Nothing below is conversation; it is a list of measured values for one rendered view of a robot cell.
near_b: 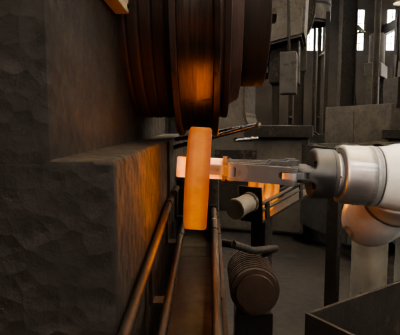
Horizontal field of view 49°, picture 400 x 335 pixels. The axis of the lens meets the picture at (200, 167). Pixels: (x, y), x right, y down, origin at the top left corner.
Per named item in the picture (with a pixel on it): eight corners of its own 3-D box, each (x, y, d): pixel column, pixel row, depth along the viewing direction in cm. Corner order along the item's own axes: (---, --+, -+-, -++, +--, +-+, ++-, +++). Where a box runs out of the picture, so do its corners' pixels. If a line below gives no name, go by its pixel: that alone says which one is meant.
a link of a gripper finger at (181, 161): (222, 178, 65) (222, 179, 65) (176, 176, 65) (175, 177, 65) (223, 159, 65) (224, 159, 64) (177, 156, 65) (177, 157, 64)
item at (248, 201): (226, 218, 123) (224, 198, 122) (242, 210, 130) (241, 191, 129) (244, 221, 120) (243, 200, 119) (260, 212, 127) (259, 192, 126)
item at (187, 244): (177, 260, 80) (177, 256, 80) (183, 234, 99) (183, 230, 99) (217, 260, 80) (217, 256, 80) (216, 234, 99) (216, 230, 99)
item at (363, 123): (356, 194, 558) (359, 108, 547) (425, 210, 454) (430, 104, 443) (320, 196, 541) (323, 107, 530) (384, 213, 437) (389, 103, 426)
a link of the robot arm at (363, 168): (359, 201, 70) (323, 199, 70) (365, 144, 69) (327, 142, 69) (383, 212, 61) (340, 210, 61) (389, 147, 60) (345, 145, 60)
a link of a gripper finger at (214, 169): (234, 175, 65) (235, 177, 62) (200, 173, 65) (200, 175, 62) (234, 165, 64) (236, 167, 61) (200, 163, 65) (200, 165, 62)
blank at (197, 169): (186, 133, 56) (212, 134, 56) (191, 120, 71) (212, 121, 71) (181, 245, 60) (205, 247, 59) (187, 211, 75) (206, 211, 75)
